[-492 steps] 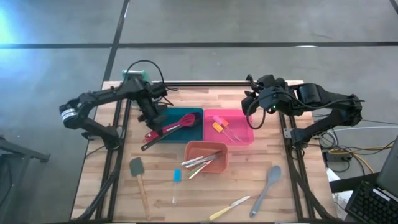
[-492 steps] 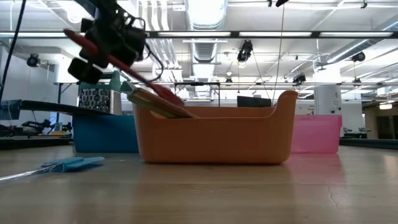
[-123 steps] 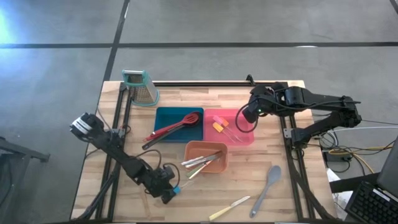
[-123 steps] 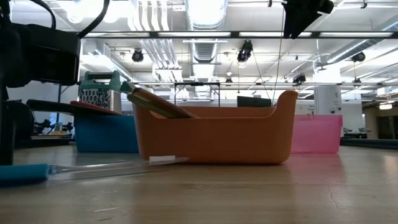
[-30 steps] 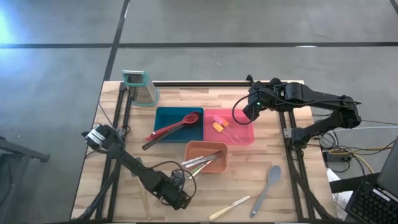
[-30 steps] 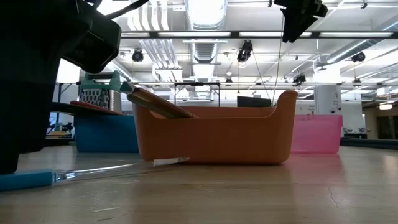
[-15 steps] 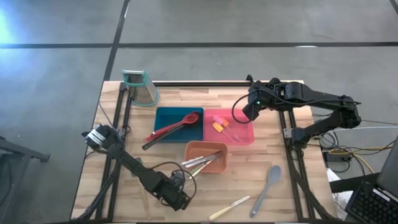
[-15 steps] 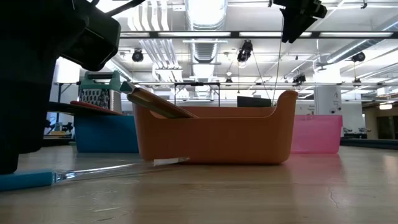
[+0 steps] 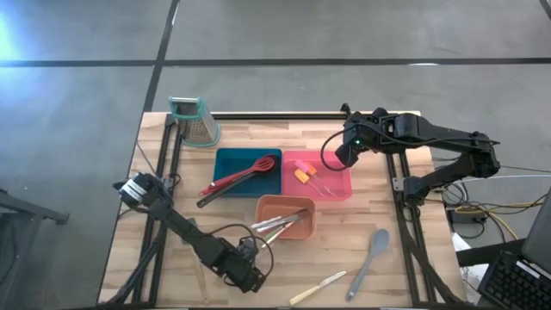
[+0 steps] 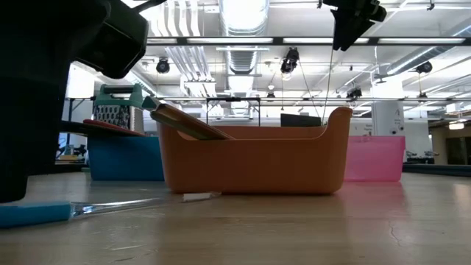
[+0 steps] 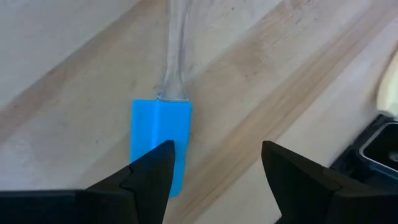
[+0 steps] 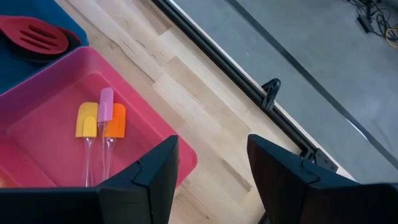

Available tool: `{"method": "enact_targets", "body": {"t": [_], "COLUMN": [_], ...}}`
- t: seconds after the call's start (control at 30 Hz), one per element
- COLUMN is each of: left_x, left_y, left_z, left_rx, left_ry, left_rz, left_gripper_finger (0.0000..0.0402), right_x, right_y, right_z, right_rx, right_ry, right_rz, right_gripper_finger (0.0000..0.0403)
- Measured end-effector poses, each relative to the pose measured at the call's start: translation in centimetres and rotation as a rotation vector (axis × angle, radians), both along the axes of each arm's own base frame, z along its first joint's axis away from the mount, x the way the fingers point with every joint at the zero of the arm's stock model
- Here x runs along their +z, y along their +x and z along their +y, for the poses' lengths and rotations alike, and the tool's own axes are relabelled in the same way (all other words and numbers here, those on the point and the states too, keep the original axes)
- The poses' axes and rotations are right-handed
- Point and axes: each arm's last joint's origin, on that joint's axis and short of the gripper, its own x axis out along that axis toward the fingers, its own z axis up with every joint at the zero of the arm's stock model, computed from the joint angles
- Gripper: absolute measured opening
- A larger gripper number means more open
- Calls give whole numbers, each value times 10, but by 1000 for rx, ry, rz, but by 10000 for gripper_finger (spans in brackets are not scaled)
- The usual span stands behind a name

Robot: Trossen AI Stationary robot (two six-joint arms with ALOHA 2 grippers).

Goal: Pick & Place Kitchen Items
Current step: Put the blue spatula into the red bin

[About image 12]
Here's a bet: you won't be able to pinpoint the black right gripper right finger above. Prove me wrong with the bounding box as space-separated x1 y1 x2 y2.
247 134 398 224

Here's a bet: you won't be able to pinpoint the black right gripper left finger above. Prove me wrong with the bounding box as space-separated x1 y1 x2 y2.
0 135 180 224

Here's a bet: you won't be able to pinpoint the pink plastic bin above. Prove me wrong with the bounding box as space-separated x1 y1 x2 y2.
0 45 198 189

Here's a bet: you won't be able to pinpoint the yellow spatula clear handle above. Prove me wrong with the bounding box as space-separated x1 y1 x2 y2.
75 101 99 187

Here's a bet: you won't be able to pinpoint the orange spatula clear handle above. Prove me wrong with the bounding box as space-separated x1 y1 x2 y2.
104 103 127 183

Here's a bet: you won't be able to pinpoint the pink spatula clear handle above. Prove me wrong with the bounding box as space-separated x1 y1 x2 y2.
97 86 115 186

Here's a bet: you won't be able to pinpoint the red slotted spatula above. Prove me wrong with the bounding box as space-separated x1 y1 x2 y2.
0 15 70 57

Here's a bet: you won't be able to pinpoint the teal plastic bin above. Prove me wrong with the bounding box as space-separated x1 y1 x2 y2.
0 0 90 95

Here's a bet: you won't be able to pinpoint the black power strip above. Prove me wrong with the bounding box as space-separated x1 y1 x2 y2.
356 14 374 34

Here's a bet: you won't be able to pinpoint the black aluminium table frame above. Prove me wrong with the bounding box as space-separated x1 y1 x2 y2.
151 0 340 174

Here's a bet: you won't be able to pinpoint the yellow floor cable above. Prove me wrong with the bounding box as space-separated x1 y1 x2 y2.
384 27 398 48

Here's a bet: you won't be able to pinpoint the black floor cables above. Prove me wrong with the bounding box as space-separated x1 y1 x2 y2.
348 0 398 35

